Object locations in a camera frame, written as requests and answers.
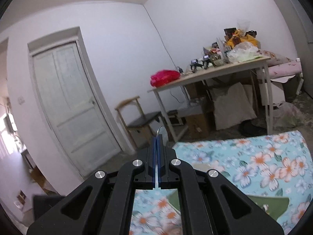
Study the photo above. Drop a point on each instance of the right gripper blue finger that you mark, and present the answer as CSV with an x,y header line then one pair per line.
x,y
159,160
154,162

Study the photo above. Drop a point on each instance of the cardboard box under desk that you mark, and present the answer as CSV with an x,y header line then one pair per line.
x,y
200,119

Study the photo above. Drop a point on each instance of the white panel door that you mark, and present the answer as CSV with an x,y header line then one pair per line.
x,y
71,101

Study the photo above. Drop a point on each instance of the white sack under desk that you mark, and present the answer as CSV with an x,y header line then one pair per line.
x,y
232,105

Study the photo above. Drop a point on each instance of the green utensil holder basket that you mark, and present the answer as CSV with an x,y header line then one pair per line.
x,y
273,206

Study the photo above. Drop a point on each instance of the red plastic bag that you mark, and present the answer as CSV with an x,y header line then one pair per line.
x,y
163,77

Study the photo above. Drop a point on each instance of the yellow bag on desk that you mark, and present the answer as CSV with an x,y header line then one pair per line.
x,y
238,37

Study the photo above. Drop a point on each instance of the white frame wooden desk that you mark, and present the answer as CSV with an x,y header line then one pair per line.
x,y
213,73

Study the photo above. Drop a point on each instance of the floral blue tablecloth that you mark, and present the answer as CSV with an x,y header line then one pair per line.
x,y
275,166

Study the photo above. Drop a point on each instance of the wooden chair black seat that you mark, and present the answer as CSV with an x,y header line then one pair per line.
x,y
141,124

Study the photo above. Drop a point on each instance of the clear plastic bag on desk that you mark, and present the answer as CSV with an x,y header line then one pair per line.
x,y
244,51

